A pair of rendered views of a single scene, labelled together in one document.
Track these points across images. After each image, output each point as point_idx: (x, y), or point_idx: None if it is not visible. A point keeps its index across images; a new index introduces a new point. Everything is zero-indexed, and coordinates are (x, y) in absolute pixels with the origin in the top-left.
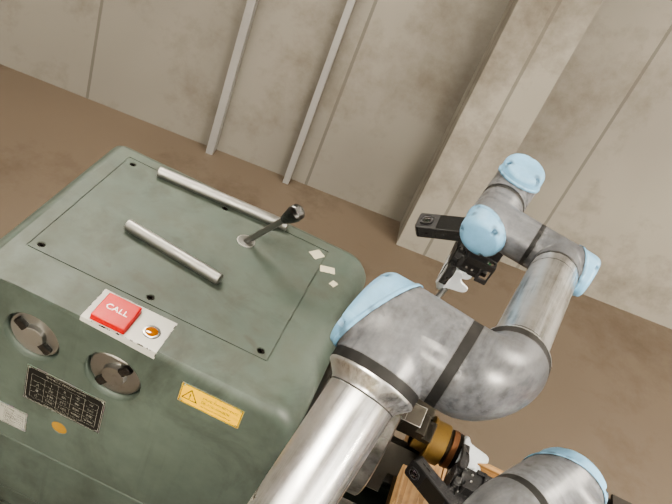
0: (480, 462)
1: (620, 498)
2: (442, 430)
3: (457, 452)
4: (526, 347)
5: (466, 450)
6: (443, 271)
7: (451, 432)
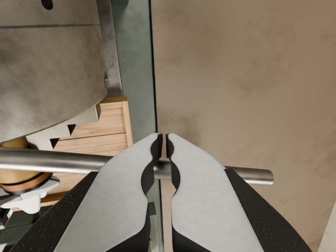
0: (21, 209)
1: (150, 244)
2: (3, 173)
3: (4, 190)
4: None
5: (0, 203)
6: (112, 199)
7: (12, 182)
